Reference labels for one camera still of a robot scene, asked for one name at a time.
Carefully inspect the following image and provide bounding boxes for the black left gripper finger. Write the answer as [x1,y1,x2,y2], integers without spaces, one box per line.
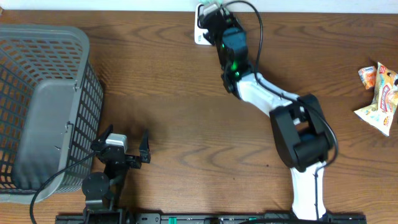
[139,130,151,162]
[93,124,113,146]

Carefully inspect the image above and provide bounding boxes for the orange white Kleenex tissue pack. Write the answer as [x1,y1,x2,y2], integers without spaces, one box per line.
[358,66,377,90]

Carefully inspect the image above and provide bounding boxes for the orange yellow snack bag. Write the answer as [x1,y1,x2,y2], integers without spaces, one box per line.
[354,62,397,136]

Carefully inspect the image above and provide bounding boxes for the teal wet wipes pack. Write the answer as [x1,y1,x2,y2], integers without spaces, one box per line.
[199,0,223,5]

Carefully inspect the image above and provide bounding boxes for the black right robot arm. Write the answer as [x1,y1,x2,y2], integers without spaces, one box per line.
[195,2,338,223]

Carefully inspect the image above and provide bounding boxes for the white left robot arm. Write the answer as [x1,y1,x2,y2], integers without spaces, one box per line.
[81,125,151,224]

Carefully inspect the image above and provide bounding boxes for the white barcode scanner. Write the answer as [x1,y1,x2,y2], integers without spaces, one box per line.
[194,3,211,45]

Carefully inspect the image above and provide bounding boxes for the grey plastic mesh basket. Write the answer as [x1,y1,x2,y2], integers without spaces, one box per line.
[1,24,104,204]

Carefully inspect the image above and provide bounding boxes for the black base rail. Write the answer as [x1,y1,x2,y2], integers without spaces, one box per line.
[55,212,368,224]

